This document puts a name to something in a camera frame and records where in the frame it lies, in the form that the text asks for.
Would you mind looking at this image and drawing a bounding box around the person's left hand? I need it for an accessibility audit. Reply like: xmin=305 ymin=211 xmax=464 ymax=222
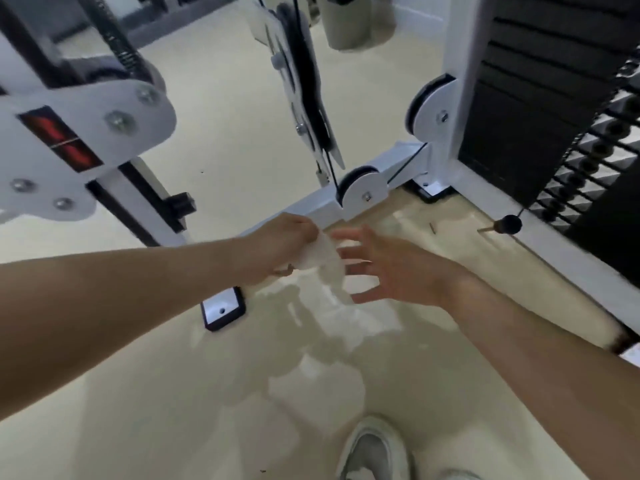
xmin=247 ymin=213 xmax=321 ymax=288

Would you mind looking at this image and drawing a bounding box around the person's right hand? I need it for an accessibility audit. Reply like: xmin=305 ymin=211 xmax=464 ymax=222
xmin=329 ymin=224 xmax=473 ymax=308

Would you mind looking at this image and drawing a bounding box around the white cleaning wipe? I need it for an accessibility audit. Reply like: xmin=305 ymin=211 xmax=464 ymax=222
xmin=272 ymin=232 xmax=357 ymax=307

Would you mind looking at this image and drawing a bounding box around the white gym machine frame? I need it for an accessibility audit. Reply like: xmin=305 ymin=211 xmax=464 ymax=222
xmin=0 ymin=0 xmax=640 ymax=368

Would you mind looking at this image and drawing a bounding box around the person's right forearm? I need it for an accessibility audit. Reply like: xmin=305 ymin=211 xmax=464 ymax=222
xmin=439 ymin=274 xmax=640 ymax=480

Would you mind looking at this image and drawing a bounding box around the person's left forearm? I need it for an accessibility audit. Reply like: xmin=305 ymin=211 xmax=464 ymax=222
xmin=0 ymin=234 xmax=273 ymax=423

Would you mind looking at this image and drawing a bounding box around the person's left sneaker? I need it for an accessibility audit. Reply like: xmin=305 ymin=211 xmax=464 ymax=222
xmin=335 ymin=414 xmax=412 ymax=480

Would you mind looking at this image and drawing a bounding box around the black weight stack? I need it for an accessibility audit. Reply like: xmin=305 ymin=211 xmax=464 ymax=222
xmin=459 ymin=0 xmax=640 ymax=291

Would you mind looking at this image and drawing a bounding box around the trash bin with black bag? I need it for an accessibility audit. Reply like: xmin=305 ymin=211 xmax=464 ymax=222
xmin=319 ymin=0 xmax=397 ymax=51

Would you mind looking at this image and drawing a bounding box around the black metal rack frame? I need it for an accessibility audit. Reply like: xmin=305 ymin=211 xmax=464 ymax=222
xmin=49 ymin=0 xmax=239 ymax=51

